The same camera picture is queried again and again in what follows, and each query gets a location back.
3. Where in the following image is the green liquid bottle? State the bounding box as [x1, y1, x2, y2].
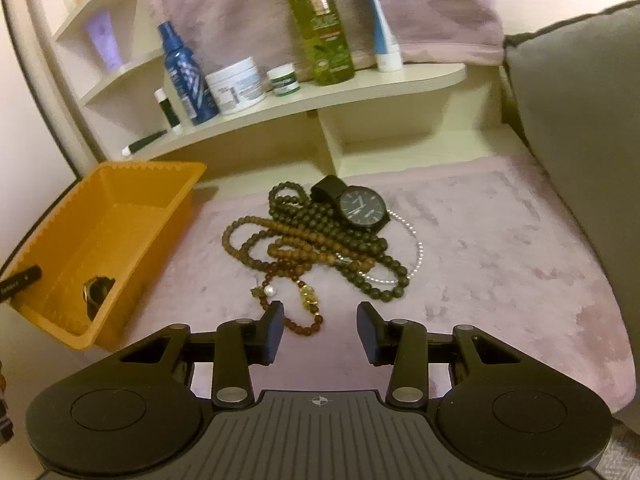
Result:
[285, 0, 356, 86]

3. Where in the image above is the blue spray bottle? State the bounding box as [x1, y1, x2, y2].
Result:
[157, 21, 220, 126]

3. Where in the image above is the gold watch black strap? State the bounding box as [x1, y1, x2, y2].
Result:
[82, 275, 117, 320]

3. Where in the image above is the silver bead bracelet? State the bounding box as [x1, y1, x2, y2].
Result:
[335, 207, 425, 283]

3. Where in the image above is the brown bead necklace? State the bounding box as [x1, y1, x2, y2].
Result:
[222, 215, 376, 281]

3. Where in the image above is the pink towel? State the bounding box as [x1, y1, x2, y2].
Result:
[135, 0, 506, 68]

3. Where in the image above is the black wristwatch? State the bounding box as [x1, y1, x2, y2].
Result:
[310, 175, 391, 233]

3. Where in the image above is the dark green bead necklace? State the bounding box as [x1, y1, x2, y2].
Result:
[267, 180, 411, 303]

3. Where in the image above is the blue and white tube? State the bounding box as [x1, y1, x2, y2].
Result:
[359, 0, 403, 72]

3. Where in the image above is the reddish bead bracelet gold charm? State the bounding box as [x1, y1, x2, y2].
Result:
[257, 260, 327, 335]

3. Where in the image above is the white and green balm stick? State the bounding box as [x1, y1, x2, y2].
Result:
[153, 88, 183, 133]

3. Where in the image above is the grey cushion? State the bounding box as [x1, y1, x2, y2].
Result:
[500, 0, 640, 426]

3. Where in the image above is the cream corner shelf unit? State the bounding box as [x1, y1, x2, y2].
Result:
[20, 0, 506, 181]

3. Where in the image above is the orange plastic tray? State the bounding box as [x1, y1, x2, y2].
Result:
[0, 160, 207, 352]

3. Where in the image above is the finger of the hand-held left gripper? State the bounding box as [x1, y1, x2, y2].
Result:
[0, 267, 42, 302]

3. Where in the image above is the white cream jar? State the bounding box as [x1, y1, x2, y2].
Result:
[205, 57, 266, 116]

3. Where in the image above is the dark tube white cap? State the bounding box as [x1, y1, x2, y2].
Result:
[121, 129, 168, 157]

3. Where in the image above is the purple tube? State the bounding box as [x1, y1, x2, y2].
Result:
[84, 10, 125, 72]

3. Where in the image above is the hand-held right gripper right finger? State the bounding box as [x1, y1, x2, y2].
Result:
[356, 302, 531, 409]

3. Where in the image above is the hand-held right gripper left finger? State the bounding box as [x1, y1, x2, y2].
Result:
[112, 301, 285, 411]

